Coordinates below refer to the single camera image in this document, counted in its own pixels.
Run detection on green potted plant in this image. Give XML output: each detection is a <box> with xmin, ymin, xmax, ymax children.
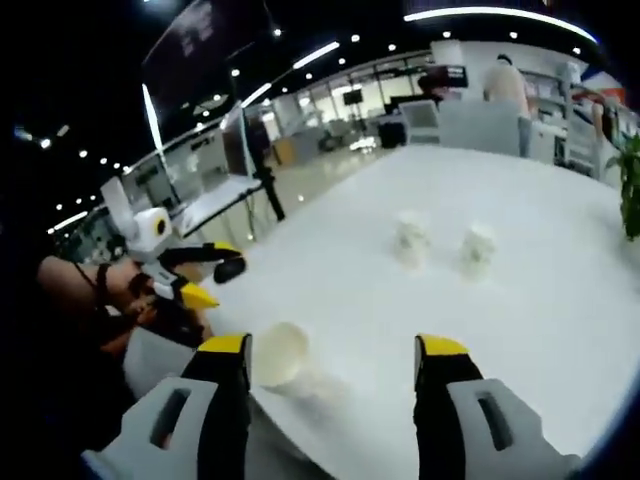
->
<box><xmin>604</xmin><ymin>132</ymin><xmax>640</xmax><ymax>242</ymax></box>

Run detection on person's left hand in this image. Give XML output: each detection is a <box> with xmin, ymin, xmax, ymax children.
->
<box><xmin>98</xmin><ymin>266</ymin><xmax>162</xmax><ymax>350</ymax></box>

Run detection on glass side desk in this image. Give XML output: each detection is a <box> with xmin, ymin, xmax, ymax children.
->
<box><xmin>172</xmin><ymin>172</ymin><xmax>266</xmax><ymax>239</ymax></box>

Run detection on ceiling spot lights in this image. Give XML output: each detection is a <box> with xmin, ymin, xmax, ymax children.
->
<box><xmin>39</xmin><ymin>29</ymin><xmax>581</xmax><ymax>217</ymax></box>

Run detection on white paper cup green print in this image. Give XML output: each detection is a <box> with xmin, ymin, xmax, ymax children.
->
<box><xmin>393</xmin><ymin>211</ymin><xmax>433</xmax><ymax>275</ymax></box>
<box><xmin>458</xmin><ymin>221</ymin><xmax>498</xmax><ymax>283</ymax></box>
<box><xmin>251</xmin><ymin>321</ymin><xmax>352</xmax><ymax>402</ymax></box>

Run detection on white mesh office chair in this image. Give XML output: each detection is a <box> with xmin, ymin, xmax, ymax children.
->
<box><xmin>399</xmin><ymin>99</ymin><xmax>442</xmax><ymax>147</ymax></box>

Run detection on curved ceiling light strip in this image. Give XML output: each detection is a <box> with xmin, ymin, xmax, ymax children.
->
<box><xmin>402</xmin><ymin>7</ymin><xmax>599</xmax><ymax>44</ymax></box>

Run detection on small black oval object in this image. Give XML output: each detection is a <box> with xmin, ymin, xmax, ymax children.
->
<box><xmin>213</xmin><ymin>257</ymin><xmax>248</xmax><ymax>285</ymax></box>

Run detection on grey desk partition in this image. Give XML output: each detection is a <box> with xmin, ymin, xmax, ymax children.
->
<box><xmin>439</xmin><ymin>99</ymin><xmax>522</xmax><ymax>157</ymax></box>

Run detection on black wrist strap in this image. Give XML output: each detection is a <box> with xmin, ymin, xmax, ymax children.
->
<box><xmin>74</xmin><ymin>259</ymin><xmax>114</xmax><ymax>322</ymax></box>

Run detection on dark wall screen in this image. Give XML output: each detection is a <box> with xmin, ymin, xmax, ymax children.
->
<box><xmin>434</xmin><ymin>64</ymin><xmax>469</xmax><ymax>89</ymax></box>

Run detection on white wall shelf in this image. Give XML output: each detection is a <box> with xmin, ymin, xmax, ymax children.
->
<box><xmin>519</xmin><ymin>64</ymin><xmax>601</xmax><ymax>132</ymax></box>

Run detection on wooden cabinet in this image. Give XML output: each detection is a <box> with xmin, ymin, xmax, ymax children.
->
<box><xmin>272</xmin><ymin>139</ymin><xmax>297</xmax><ymax>167</ymax></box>

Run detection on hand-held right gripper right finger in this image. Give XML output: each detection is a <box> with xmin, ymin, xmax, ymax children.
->
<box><xmin>412</xmin><ymin>333</ymin><xmax>584</xmax><ymax>480</ymax></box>

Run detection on ceiling light bars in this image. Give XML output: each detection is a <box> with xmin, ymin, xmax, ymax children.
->
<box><xmin>47</xmin><ymin>41</ymin><xmax>342</xmax><ymax>234</ymax></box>

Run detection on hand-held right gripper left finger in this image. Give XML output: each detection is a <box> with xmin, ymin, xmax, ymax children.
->
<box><xmin>82</xmin><ymin>332</ymin><xmax>254</xmax><ymax>480</ymax></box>

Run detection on person's dark clothing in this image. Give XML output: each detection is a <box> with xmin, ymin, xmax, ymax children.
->
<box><xmin>0</xmin><ymin>319</ymin><xmax>134</xmax><ymax>451</ymax></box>

